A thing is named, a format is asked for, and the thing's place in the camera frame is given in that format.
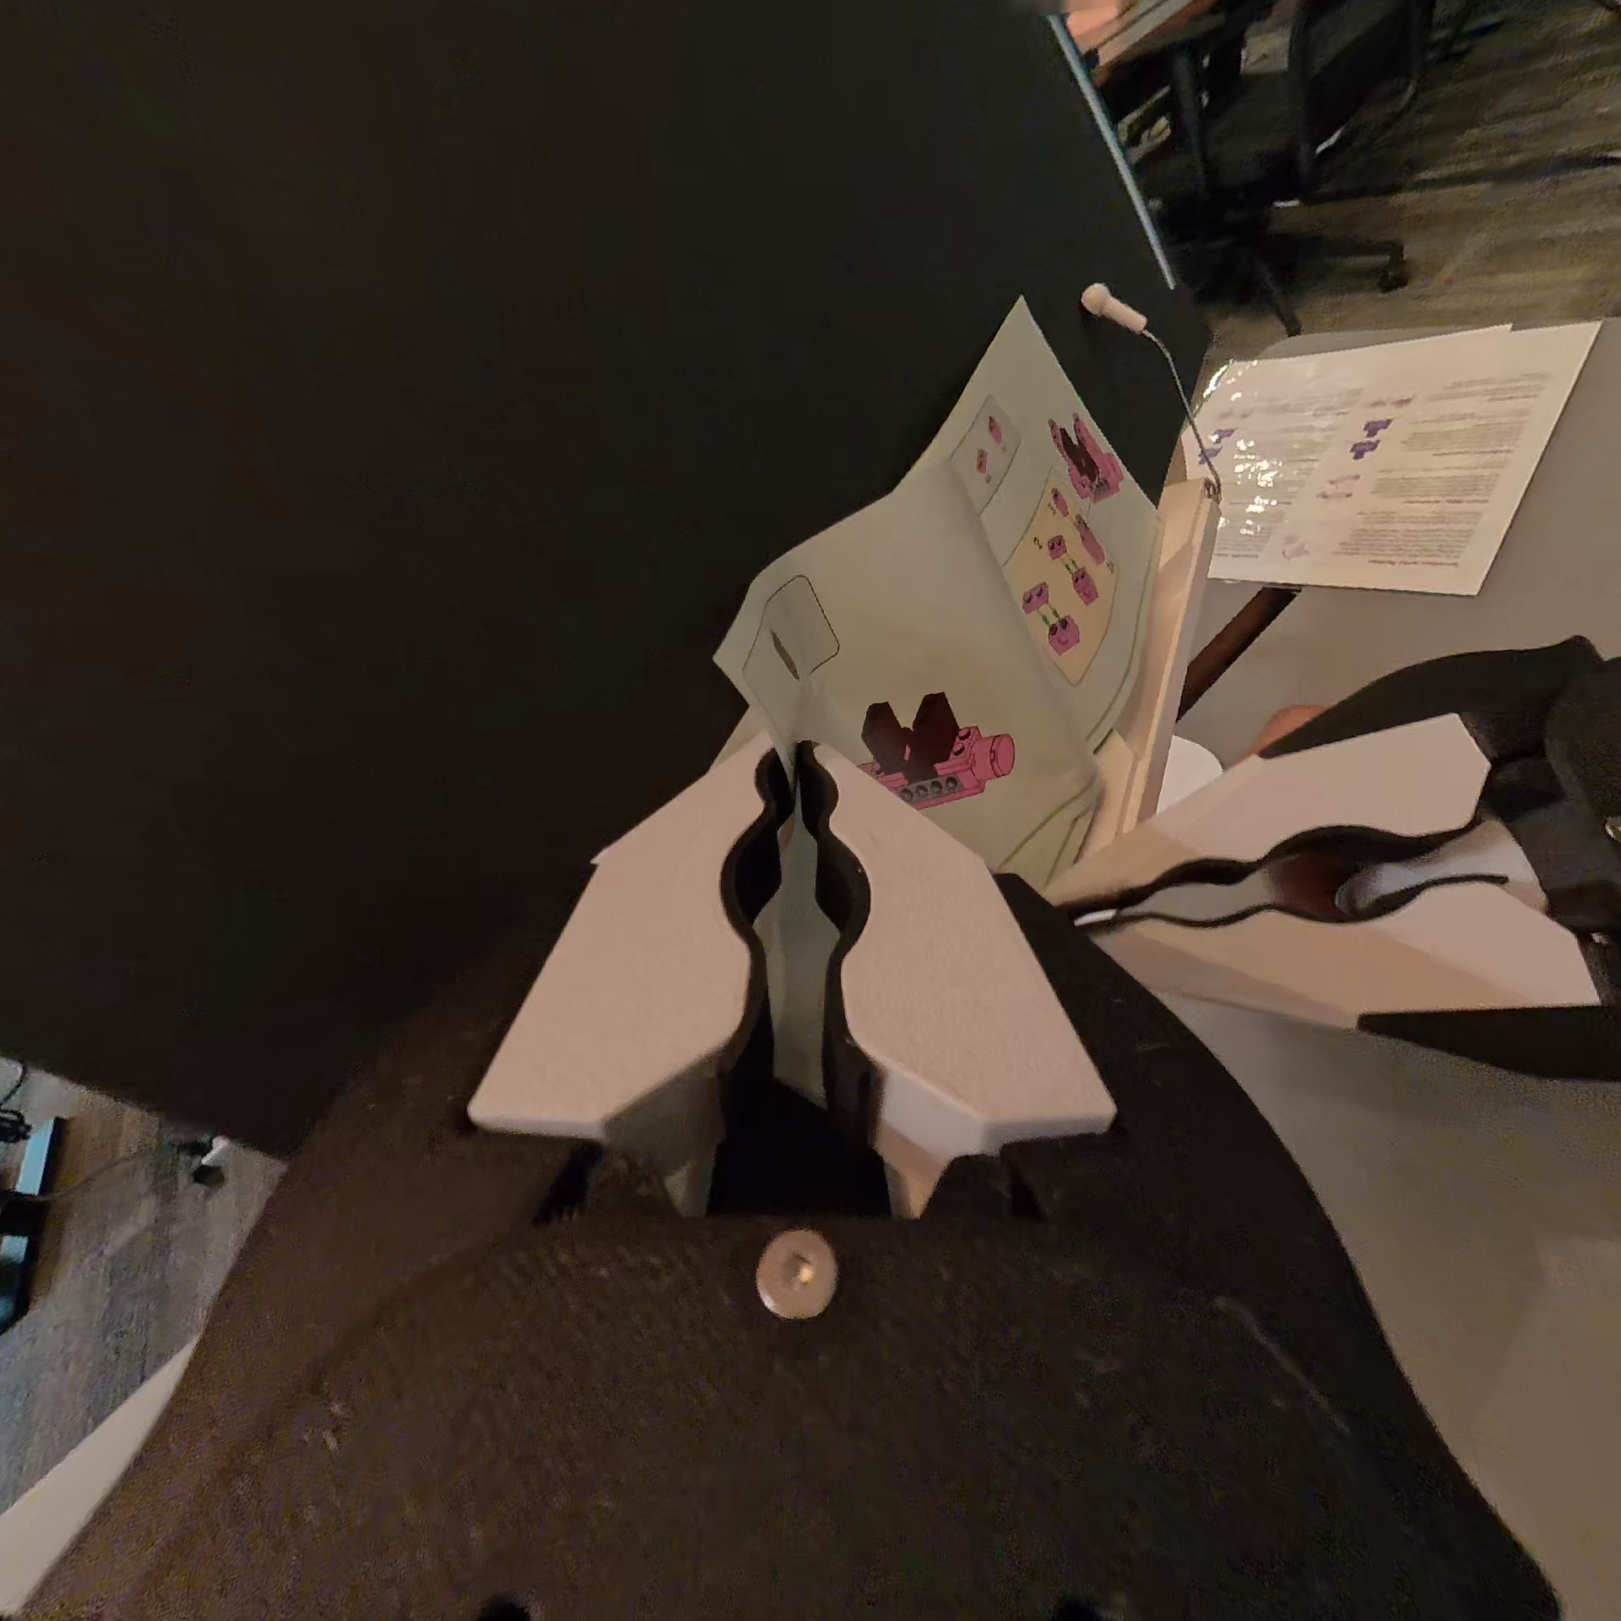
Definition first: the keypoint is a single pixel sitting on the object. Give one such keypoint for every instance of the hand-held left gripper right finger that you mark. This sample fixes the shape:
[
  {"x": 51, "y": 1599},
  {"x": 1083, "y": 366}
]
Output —
[{"x": 975, "y": 1014}]

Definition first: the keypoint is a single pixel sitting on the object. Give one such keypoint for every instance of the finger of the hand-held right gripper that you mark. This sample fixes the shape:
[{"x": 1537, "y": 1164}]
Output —
[
  {"x": 1369, "y": 779},
  {"x": 1419, "y": 964}
]

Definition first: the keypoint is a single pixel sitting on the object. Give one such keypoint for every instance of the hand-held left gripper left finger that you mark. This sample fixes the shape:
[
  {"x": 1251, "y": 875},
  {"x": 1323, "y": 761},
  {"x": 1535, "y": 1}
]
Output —
[{"x": 620, "y": 989}]

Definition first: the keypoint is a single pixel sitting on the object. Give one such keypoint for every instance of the dark brown toy brick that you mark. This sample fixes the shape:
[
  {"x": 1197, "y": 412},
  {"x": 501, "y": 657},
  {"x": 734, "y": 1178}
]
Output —
[{"x": 1305, "y": 885}]

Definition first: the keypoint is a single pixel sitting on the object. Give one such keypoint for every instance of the pale green instruction booklet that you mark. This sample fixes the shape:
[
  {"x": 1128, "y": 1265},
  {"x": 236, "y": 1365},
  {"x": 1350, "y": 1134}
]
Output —
[{"x": 912, "y": 609}]

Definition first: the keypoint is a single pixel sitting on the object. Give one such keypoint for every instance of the white book stand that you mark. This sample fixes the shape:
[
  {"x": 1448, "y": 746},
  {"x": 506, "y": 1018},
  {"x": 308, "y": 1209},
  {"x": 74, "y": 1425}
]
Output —
[{"x": 1172, "y": 609}]

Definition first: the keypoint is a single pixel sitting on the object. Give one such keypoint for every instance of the laminated instruction sheet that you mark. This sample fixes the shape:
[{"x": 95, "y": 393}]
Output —
[{"x": 1431, "y": 470}]

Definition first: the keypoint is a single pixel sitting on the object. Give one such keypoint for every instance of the black office chair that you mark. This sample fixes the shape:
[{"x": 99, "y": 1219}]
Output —
[{"x": 1342, "y": 76}]

